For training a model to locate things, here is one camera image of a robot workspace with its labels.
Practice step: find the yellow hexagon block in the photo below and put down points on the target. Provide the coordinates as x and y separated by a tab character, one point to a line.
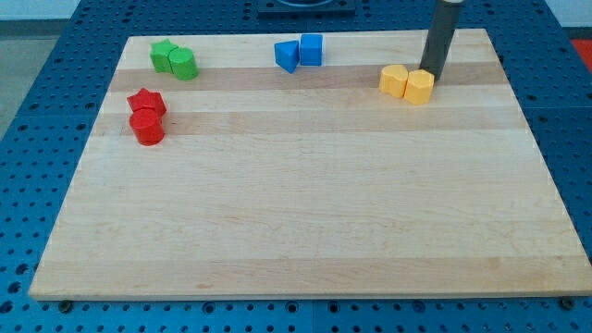
419	87

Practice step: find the wooden board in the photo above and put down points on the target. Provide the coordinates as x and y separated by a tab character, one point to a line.
313	185

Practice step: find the red cylinder block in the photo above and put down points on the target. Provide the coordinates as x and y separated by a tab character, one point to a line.
147	126

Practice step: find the red star block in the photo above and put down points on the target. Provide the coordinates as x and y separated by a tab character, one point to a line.
145	99

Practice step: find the blue cube block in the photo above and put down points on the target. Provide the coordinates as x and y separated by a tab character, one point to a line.
311	49

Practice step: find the green cylinder block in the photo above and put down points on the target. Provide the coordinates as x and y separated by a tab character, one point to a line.
183	63

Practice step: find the blue triangle block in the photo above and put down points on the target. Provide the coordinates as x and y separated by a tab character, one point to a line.
287	55

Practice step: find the green star block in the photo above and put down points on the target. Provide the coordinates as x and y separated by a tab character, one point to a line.
160	52

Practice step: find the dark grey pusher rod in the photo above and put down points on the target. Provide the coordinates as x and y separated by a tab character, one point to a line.
439	36

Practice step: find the yellow heart block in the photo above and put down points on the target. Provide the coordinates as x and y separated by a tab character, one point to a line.
393	80

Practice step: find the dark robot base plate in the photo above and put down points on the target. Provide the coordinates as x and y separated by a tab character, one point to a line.
274	8

